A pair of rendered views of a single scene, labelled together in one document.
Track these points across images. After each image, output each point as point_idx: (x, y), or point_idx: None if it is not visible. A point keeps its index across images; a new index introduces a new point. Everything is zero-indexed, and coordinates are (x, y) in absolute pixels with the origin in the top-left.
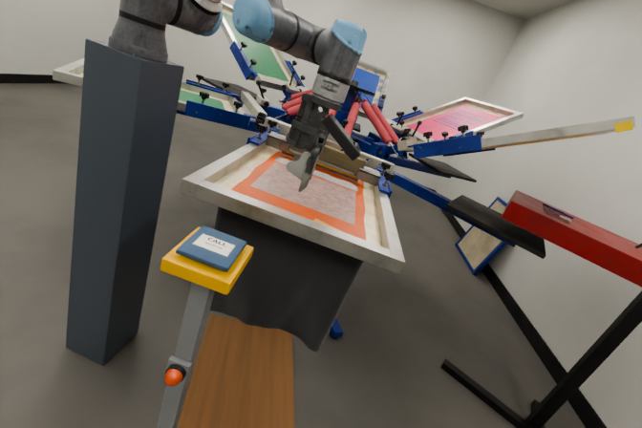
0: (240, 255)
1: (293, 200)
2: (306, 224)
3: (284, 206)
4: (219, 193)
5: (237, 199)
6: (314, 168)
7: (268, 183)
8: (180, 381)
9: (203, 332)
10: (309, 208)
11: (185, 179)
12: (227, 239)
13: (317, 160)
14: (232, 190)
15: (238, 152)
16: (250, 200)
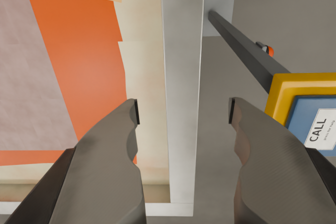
0: (315, 91)
1: (41, 68)
2: (197, 15)
3: (97, 78)
4: (194, 178)
5: (195, 156)
6: (107, 130)
7: (30, 130)
8: (269, 46)
9: (255, 55)
10: (41, 23)
11: (190, 214)
12: (304, 122)
13: (79, 165)
14: (170, 170)
15: (3, 209)
16: (180, 141)
